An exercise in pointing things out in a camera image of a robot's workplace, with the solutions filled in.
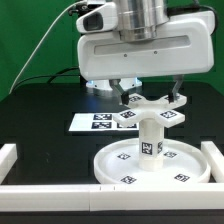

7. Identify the white left fence wall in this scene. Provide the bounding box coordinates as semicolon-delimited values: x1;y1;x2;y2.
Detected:
0;144;17;184

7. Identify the white fence wall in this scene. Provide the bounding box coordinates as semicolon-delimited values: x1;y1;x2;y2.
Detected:
0;144;17;184
0;183;224;212
201;141;224;183

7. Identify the black camera stand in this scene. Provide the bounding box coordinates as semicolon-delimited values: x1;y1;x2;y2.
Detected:
68;0;106;16

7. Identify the white marker sheet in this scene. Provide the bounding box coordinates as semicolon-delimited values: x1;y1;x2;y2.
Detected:
69;113;138;132

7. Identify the white table base part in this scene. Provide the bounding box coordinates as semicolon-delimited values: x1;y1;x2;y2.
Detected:
113;94;187;128

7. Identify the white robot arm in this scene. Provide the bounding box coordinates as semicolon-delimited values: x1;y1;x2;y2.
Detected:
76;0;217;101

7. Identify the white right fence wall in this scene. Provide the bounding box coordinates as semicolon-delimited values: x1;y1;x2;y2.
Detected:
201;141;224;183

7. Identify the white cable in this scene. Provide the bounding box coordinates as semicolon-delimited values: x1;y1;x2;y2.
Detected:
8;0;87;95

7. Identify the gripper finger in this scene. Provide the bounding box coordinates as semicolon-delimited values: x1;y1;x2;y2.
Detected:
109;79;129;105
168;75;184;103

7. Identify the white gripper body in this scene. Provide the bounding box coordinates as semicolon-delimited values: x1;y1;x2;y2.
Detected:
77;11;215;80

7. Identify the black cable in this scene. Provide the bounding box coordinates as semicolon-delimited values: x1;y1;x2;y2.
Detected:
13;67;81;92

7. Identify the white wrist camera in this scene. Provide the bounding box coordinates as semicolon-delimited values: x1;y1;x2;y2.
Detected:
76;2;118;34

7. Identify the white front fence wall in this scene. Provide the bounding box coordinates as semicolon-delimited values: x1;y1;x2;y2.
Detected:
0;183;224;212

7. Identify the white round table top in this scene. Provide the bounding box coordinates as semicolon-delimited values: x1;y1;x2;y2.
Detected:
94;138;211;185

